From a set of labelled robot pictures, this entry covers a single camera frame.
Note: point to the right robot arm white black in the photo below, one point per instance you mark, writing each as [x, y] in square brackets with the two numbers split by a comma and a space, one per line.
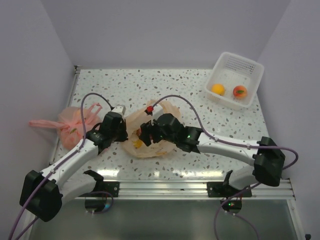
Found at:
[264, 160]

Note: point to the white plastic basket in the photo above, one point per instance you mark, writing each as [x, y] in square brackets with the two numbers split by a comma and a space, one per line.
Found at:
[232, 70]

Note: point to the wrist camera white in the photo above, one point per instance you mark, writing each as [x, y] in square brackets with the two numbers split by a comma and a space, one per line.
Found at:
[119, 109]
[154, 111]

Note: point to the small brown fruit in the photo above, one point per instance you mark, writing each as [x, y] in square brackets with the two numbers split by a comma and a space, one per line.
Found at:
[218, 89]

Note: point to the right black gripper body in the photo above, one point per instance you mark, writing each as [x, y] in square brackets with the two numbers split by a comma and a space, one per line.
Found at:
[158, 135]

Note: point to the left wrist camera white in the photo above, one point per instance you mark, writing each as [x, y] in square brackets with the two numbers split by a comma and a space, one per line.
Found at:
[119, 109]

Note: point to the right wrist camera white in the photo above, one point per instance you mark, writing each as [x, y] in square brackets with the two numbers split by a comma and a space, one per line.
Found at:
[154, 111]

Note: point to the aluminium rail front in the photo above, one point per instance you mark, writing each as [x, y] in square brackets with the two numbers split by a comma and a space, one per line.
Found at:
[189, 190]

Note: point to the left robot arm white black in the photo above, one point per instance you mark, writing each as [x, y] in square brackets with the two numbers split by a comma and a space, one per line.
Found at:
[44, 193]

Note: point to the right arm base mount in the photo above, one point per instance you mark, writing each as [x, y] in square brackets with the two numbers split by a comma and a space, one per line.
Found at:
[223, 190]

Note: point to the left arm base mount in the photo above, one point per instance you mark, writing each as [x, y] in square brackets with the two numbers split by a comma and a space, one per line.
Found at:
[101, 199]

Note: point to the pink plastic bag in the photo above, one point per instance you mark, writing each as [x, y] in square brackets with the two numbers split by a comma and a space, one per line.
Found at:
[69, 124]

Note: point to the peach fruit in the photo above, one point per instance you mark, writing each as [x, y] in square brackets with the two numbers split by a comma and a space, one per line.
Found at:
[240, 92]

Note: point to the orange plastic bag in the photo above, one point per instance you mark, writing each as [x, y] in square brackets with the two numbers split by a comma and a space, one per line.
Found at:
[136, 147]

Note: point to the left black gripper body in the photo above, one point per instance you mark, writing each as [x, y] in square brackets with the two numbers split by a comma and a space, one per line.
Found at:
[119, 135]

